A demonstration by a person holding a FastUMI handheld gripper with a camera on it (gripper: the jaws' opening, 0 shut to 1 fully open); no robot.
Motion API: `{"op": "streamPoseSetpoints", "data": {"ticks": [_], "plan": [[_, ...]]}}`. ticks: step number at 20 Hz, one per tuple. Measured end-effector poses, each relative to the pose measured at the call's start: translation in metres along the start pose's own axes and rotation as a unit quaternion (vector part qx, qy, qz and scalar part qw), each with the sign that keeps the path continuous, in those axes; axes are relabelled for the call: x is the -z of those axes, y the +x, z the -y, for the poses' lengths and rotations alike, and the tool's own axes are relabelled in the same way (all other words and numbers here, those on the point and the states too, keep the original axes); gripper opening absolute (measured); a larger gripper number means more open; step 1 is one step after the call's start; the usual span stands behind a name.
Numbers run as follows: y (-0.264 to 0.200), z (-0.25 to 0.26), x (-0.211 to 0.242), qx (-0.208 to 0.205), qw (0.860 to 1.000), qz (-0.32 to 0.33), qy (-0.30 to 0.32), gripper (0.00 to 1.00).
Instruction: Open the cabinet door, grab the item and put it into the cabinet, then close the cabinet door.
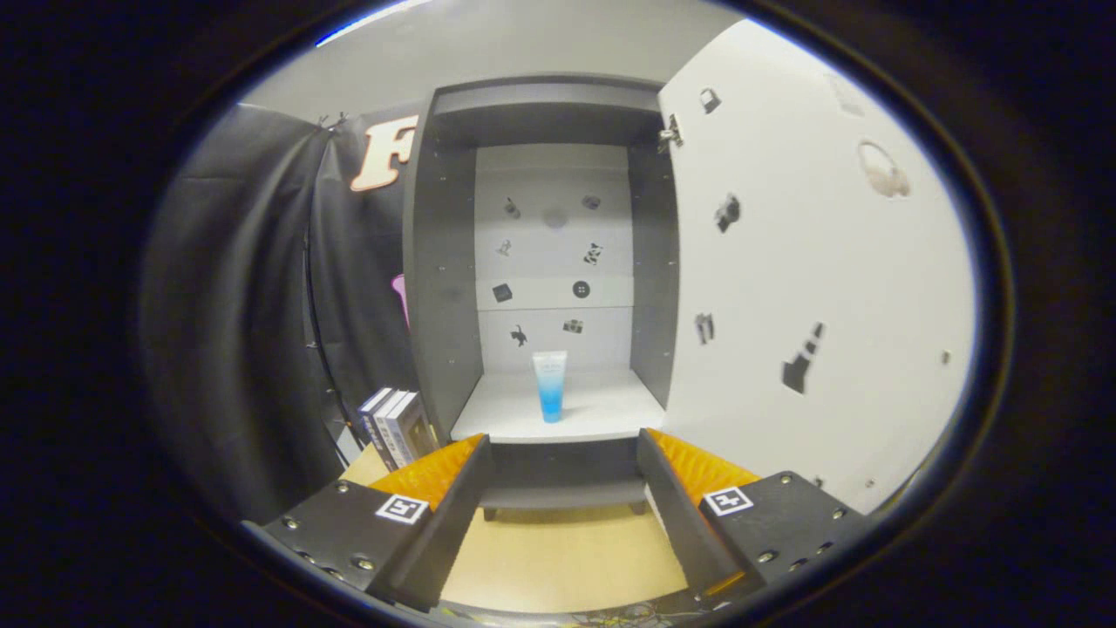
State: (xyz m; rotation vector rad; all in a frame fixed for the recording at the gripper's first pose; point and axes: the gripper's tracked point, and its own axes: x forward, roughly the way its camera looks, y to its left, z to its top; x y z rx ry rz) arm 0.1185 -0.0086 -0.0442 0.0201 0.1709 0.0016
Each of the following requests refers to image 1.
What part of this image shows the white blue cosmetic tube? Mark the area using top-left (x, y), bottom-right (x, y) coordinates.
top-left (532, 351), bottom-right (568, 424)

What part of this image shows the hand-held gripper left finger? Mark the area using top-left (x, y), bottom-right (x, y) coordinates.
top-left (242, 433), bottom-right (492, 613)

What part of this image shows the white cabinet shelf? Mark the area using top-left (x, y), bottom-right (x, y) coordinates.
top-left (449, 371), bottom-right (668, 444)

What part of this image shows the thin black hanging cable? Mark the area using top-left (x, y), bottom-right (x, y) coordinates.
top-left (301, 227), bottom-right (363, 463)

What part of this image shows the grey blue book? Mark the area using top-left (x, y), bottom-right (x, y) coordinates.
top-left (385, 391), bottom-right (437, 470)

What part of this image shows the grey cabinet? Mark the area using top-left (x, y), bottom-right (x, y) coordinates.
top-left (401, 74), bottom-right (683, 522)

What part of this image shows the dark blue book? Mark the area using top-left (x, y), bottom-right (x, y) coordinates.
top-left (357, 386), bottom-right (395, 468)

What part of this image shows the white cabinet door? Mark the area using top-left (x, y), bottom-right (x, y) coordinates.
top-left (656, 17), bottom-right (977, 515)

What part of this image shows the white spine book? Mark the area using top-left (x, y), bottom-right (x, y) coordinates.
top-left (373, 389), bottom-right (411, 472)

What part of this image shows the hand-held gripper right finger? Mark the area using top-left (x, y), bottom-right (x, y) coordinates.
top-left (636, 427), bottom-right (873, 603)

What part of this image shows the black backdrop cloth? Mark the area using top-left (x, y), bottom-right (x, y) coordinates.
top-left (139, 103), bottom-right (437, 524)

